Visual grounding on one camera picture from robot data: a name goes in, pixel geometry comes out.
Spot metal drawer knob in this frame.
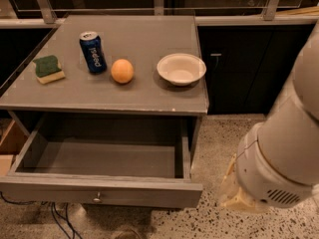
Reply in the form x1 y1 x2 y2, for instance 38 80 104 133
93 192 102 204

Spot dark blue floor cables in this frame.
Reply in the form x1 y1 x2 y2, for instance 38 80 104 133
0 191 84 239

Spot grey top drawer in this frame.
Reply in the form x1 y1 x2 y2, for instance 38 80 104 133
0 113 202 208

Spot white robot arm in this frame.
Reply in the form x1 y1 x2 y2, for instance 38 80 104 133
219 22 319 213

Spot blue Pepsi can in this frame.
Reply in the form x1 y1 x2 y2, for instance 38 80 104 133
80 31 107 74

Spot dark wall cabinet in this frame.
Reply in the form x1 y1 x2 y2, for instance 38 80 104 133
198 25 313 115

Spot green yellow sponge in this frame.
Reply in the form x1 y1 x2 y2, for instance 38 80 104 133
33 55 65 85

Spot white paper bowl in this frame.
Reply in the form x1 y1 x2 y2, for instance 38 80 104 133
157 53 206 86

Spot orange fruit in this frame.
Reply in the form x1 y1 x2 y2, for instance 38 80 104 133
111 59 134 84

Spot grey cabinet table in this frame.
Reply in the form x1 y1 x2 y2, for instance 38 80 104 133
0 15 208 148

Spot glass railing with posts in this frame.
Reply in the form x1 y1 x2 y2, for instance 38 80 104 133
1 0 319 26

